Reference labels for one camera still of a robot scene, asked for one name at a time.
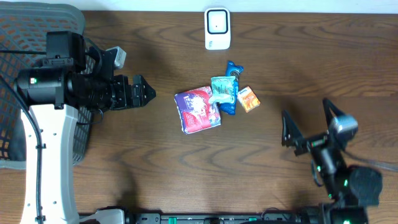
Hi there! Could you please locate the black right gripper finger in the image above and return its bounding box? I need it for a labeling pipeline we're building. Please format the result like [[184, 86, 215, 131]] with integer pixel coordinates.
[[281, 110, 304, 147], [322, 98, 345, 128]]

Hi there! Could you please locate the blue Oreo cookie pack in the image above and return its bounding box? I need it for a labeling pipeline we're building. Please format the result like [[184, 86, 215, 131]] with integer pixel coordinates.
[[220, 61, 244, 115]]

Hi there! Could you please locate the teal snack packet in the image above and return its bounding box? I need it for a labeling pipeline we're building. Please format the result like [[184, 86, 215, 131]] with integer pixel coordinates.
[[209, 76, 236, 103]]

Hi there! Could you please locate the orange Kleenex tissue pack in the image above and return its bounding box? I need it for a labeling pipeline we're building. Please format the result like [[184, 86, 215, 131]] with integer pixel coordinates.
[[237, 86, 261, 113]]

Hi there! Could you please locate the red purple tissue pack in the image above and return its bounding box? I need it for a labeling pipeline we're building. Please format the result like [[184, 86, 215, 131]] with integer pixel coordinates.
[[174, 86, 221, 134]]

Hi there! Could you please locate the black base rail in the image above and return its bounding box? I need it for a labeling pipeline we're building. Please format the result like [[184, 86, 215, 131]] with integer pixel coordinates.
[[79, 212, 368, 224]]

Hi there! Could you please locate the grey plastic mesh basket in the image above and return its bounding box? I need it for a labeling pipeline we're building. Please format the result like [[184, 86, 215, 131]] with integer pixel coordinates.
[[0, 2, 96, 170]]

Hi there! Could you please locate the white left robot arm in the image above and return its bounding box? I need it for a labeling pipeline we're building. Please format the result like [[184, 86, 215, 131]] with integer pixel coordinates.
[[13, 31, 156, 223]]

